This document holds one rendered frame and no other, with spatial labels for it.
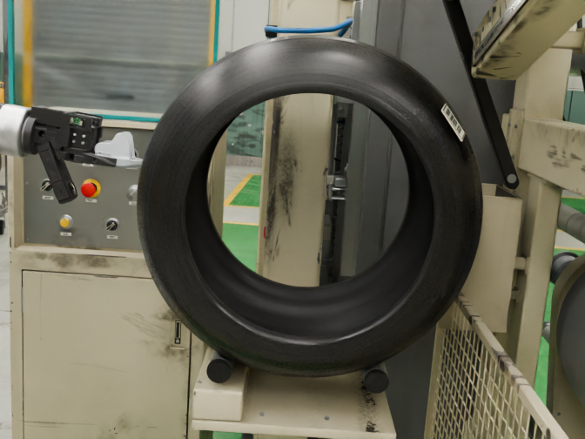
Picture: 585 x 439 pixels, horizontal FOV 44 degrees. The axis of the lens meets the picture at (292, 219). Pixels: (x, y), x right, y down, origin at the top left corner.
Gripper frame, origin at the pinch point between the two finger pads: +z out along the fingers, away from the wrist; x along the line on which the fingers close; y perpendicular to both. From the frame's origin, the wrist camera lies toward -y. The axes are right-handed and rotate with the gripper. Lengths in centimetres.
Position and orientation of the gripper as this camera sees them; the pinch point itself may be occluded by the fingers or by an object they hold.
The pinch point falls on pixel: (140, 165)
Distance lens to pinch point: 132.9
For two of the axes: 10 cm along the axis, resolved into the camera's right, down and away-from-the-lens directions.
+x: 0.1, -2.0, 9.8
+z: 9.8, 1.8, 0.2
